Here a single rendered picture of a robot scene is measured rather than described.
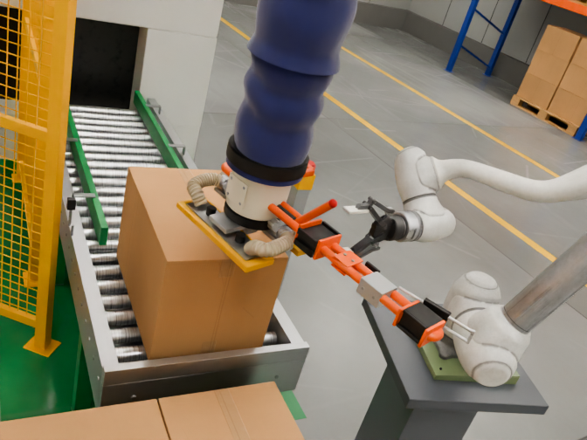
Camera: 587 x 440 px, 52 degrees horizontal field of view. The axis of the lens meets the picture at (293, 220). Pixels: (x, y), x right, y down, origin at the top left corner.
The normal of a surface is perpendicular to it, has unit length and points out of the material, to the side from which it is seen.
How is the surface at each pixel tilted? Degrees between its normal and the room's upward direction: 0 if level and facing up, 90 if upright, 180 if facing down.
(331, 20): 79
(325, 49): 102
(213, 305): 90
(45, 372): 0
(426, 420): 90
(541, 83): 90
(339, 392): 0
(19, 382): 0
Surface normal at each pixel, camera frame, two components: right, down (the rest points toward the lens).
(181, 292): 0.40, 0.53
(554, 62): -0.83, 0.06
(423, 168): -0.13, -0.23
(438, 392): 0.25, -0.85
